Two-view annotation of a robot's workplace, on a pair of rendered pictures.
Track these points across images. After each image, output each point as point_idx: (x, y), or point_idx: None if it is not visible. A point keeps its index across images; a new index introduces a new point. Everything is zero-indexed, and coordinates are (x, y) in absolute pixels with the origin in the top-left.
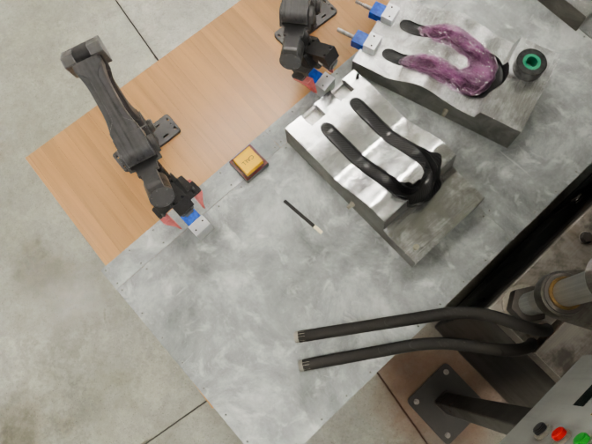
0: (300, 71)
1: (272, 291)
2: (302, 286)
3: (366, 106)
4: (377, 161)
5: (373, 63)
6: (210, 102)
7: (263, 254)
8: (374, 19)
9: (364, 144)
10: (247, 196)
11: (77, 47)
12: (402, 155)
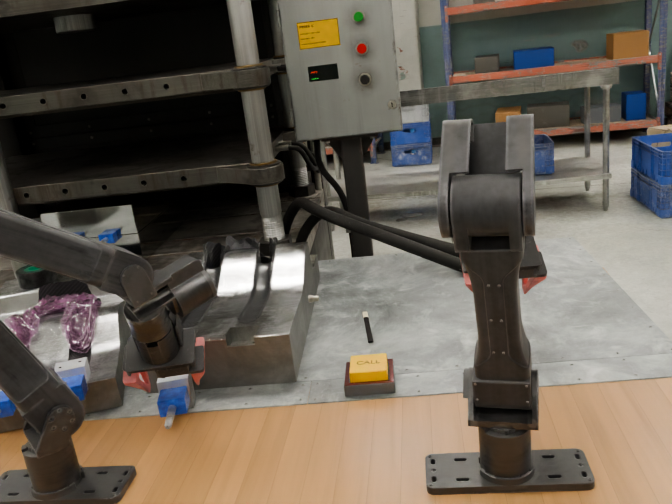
0: (193, 338)
1: (464, 299)
2: (430, 293)
3: (184, 320)
4: (248, 282)
5: (105, 364)
6: (334, 471)
7: (444, 319)
8: (15, 406)
9: (236, 301)
10: (409, 360)
11: (493, 180)
12: (224, 270)
